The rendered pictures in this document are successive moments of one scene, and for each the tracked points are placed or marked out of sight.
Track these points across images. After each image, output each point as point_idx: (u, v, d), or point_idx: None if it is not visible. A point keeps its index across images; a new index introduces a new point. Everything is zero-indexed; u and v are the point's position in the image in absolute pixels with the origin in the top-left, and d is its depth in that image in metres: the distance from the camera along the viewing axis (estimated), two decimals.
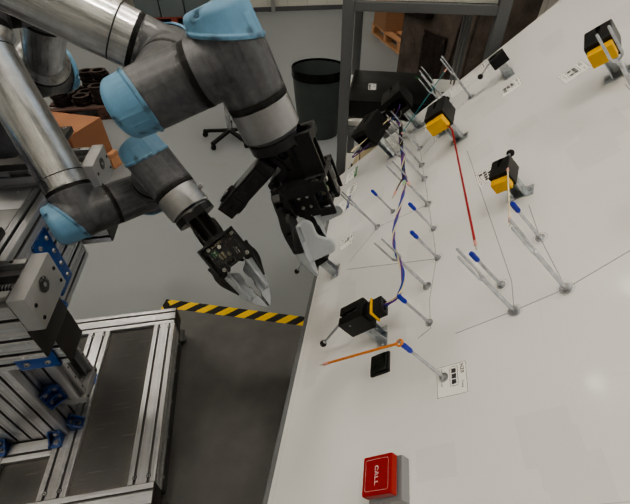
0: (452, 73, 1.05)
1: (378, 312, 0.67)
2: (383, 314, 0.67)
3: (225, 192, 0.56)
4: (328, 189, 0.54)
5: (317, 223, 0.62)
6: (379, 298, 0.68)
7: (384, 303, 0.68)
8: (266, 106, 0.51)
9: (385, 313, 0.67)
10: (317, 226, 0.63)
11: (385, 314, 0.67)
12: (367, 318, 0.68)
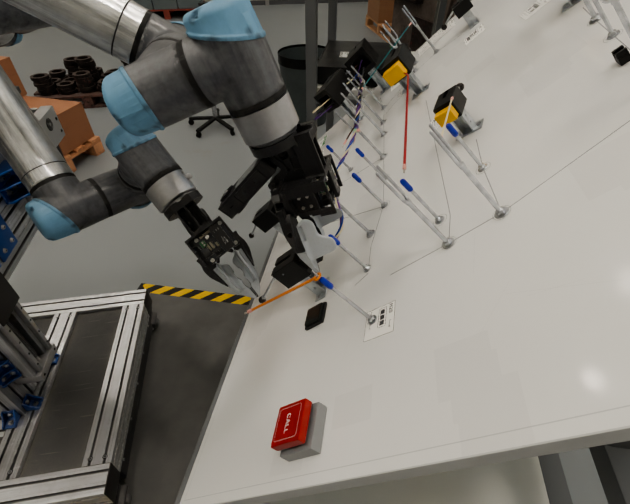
0: (415, 25, 0.99)
1: None
2: (317, 260, 0.61)
3: (225, 192, 0.56)
4: (328, 189, 0.54)
5: (317, 226, 0.62)
6: None
7: None
8: (266, 106, 0.51)
9: (319, 258, 0.61)
10: (317, 229, 0.63)
11: (319, 259, 0.61)
12: (301, 264, 0.62)
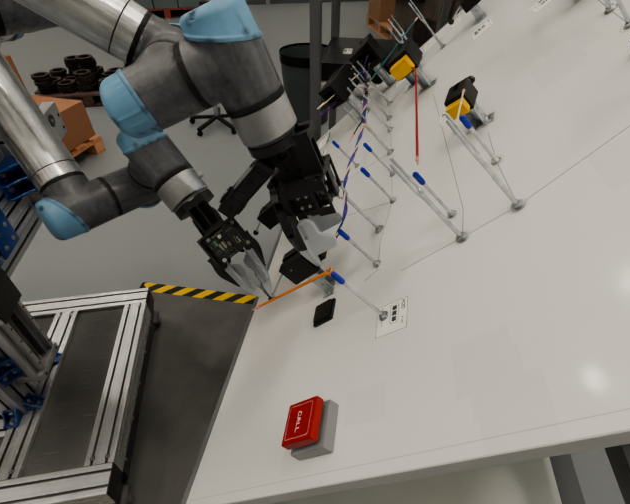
0: (422, 20, 0.98)
1: None
2: (320, 258, 0.61)
3: (224, 193, 0.56)
4: (327, 189, 0.54)
5: None
6: None
7: None
8: (264, 107, 0.51)
9: (322, 256, 0.60)
10: None
11: (322, 257, 0.61)
12: None
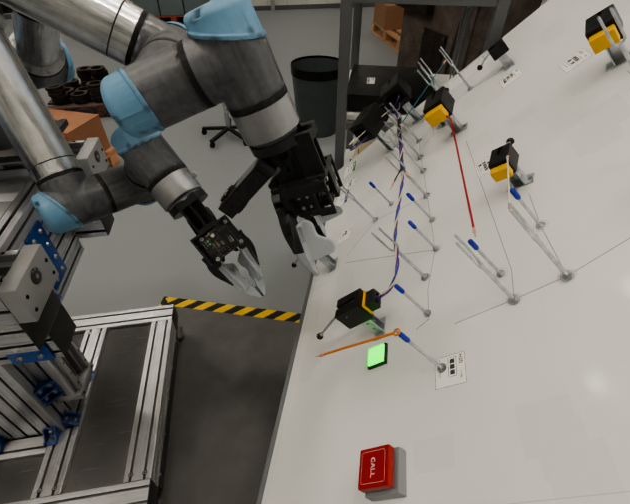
0: (451, 65, 1.03)
1: (370, 305, 0.66)
2: (375, 307, 0.66)
3: (225, 192, 0.56)
4: (328, 189, 0.54)
5: (317, 223, 0.62)
6: (372, 291, 0.67)
7: (377, 296, 0.67)
8: (266, 106, 0.51)
9: (377, 306, 0.66)
10: (317, 226, 0.63)
11: (377, 306, 0.66)
12: None
